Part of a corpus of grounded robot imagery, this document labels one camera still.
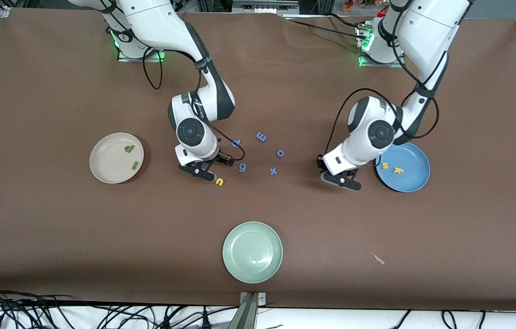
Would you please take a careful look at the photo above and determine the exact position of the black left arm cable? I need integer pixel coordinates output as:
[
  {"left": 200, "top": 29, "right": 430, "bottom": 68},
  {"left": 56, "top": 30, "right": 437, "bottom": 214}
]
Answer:
[{"left": 324, "top": 46, "right": 440, "bottom": 158}]

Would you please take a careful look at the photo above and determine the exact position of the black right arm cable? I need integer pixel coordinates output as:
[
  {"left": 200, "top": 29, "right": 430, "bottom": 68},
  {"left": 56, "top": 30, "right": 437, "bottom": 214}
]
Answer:
[{"left": 143, "top": 46, "right": 245, "bottom": 161}]

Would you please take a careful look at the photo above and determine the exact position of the blue round plate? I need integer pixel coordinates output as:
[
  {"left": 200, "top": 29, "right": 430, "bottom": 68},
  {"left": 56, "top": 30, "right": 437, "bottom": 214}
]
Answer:
[{"left": 375, "top": 142, "right": 431, "bottom": 192}]

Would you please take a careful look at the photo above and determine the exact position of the grey metal camera mount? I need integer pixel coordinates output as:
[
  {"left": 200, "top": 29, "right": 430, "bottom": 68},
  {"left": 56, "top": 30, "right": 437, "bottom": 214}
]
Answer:
[{"left": 228, "top": 292, "right": 266, "bottom": 329}]

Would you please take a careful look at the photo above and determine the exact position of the black cable tangle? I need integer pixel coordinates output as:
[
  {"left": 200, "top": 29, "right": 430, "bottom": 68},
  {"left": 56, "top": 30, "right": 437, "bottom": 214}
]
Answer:
[{"left": 0, "top": 281, "right": 240, "bottom": 329}]

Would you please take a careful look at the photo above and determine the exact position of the beige round plate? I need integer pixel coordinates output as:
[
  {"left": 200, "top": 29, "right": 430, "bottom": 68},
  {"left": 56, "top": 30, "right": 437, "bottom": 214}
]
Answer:
[{"left": 89, "top": 133, "right": 144, "bottom": 184}]

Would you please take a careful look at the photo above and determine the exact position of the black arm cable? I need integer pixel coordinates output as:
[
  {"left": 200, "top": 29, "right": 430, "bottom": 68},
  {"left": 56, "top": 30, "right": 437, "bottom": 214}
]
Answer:
[
  {"left": 324, "top": 46, "right": 440, "bottom": 158},
  {"left": 143, "top": 46, "right": 245, "bottom": 161}
]

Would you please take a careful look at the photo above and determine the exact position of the black table cable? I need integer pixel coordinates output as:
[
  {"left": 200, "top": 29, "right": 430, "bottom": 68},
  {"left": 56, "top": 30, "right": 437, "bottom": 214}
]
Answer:
[
  {"left": 324, "top": 13, "right": 361, "bottom": 29},
  {"left": 284, "top": 18, "right": 366, "bottom": 41}
]

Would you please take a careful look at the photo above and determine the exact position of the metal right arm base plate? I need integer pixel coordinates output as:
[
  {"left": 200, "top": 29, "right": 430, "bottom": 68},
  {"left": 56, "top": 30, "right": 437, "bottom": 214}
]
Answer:
[{"left": 117, "top": 32, "right": 167, "bottom": 62}]

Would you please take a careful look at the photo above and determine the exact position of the grey metal box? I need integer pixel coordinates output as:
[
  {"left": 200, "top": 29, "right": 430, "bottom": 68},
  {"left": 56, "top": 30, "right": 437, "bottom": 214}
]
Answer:
[{"left": 232, "top": 0, "right": 300, "bottom": 14}]

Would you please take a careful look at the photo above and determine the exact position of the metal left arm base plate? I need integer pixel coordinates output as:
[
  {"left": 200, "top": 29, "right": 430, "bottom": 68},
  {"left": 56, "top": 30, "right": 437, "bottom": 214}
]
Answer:
[{"left": 358, "top": 25, "right": 407, "bottom": 68}]

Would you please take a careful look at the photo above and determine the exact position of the pale green round plate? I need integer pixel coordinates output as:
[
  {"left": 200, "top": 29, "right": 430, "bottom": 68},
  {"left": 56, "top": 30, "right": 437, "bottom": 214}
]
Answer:
[{"left": 222, "top": 221, "right": 283, "bottom": 284}]

